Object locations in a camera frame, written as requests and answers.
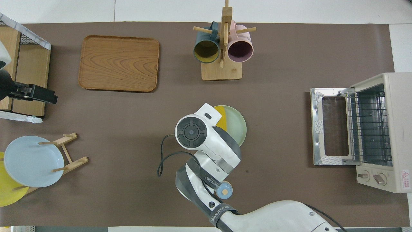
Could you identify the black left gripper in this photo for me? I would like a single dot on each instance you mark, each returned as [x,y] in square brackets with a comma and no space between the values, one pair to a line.
[29,91]

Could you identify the yellow corn cob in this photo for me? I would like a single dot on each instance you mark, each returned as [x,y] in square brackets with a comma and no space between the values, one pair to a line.
[221,118]

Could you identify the pale green plate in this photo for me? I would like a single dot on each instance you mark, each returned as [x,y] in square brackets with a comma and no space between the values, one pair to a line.
[236,125]

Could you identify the cream toaster oven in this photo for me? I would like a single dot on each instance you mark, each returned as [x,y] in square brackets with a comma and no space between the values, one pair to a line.
[399,129]

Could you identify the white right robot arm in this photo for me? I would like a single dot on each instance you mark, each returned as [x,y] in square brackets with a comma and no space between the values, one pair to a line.
[209,148]

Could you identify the silver oven knob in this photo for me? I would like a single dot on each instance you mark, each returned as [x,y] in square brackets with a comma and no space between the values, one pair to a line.
[380,179]
[363,176]

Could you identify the wooden step shelf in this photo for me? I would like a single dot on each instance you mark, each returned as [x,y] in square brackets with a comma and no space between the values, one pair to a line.
[33,67]

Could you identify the light blue plate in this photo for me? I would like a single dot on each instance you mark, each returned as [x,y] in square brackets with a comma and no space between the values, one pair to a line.
[32,161]

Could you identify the wooden plate rack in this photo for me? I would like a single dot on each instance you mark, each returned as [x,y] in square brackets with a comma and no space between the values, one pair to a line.
[75,163]

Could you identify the brown wooden tray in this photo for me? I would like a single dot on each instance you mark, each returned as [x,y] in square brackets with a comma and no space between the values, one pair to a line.
[119,64]

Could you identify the brown table mat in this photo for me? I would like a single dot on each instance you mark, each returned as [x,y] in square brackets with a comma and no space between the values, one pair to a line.
[128,145]

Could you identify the yellow plate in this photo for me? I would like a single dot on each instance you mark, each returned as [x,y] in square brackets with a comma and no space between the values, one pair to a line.
[8,193]

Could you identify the dark teal mug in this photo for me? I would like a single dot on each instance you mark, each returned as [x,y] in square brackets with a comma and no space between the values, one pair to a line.
[206,50]

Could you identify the wooden mug tree stand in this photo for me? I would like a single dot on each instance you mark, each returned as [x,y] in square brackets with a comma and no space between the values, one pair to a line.
[222,72]

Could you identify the pink mug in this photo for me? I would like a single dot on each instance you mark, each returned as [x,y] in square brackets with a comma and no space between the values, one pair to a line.
[240,50]

